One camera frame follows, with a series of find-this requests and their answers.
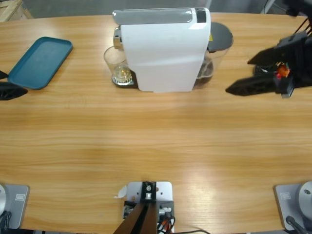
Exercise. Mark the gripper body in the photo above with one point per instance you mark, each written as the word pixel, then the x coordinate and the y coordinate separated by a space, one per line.
pixel 298 61

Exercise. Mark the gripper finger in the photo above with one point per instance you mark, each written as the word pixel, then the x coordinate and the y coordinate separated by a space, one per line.
pixel 253 86
pixel 12 91
pixel 265 56
pixel 3 75

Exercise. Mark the clear glass cup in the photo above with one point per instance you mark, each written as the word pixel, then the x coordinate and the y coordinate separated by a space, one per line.
pixel 114 58

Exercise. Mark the orange coffee capsule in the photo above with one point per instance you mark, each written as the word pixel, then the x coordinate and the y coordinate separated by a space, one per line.
pixel 283 70

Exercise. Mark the red coffee capsule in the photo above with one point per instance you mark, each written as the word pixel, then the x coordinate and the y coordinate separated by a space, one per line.
pixel 277 76

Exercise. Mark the white capsule coffee machine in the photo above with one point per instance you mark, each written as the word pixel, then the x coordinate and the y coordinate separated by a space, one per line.
pixel 161 56

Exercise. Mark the black rod capsule holder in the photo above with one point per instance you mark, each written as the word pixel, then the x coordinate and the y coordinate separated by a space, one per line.
pixel 260 70

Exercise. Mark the teal plastic tray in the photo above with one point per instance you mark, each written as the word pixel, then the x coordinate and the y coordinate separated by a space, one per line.
pixel 39 63

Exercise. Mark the white furniture leg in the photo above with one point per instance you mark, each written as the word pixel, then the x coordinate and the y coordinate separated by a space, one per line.
pixel 267 7

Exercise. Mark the clear water tank dark lid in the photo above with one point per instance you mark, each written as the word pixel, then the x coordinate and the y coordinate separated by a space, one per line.
pixel 219 34

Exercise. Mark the wooden pallet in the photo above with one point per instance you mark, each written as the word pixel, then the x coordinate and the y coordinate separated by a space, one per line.
pixel 11 9

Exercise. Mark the metal grid drip tray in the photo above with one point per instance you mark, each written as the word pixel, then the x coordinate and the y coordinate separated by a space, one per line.
pixel 126 84

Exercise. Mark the white paper tag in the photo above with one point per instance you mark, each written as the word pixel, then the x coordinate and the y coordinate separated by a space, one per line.
pixel 121 191

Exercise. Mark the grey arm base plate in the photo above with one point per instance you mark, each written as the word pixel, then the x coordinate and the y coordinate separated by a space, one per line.
pixel 19 207
pixel 285 207

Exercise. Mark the white mount block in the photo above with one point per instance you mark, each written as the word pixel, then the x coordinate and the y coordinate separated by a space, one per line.
pixel 163 192

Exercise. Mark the dark camera post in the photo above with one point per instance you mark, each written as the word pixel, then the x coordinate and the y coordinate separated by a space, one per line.
pixel 143 219

